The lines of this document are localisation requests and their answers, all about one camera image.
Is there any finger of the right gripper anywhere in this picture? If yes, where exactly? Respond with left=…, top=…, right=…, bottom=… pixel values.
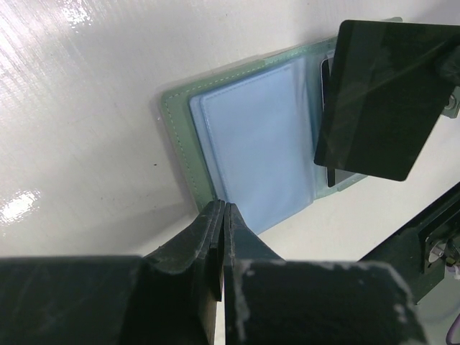
left=434, top=42, right=459, bottom=119

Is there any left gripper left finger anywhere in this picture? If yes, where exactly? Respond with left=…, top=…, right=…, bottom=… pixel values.
left=1, top=201, right=225, bottom=344

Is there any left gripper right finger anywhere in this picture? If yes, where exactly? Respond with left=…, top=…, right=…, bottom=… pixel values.
left=224, top=203, right=427, bottom=344

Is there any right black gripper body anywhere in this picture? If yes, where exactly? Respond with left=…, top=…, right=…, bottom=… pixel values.
left=362, top=184, right=459, bottom=303

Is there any black credit card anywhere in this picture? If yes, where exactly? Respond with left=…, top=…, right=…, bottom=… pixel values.
left=314, top=19, right=459, bottom=181
left=319, top=57, right=360, bottom=188

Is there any blue credit card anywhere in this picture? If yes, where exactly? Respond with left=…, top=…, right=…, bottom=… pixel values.
left=189, top=57, right=316, bottom=234

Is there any green card holder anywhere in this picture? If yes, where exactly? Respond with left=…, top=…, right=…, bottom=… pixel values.
left=160, top=37, right=363, bottom=209

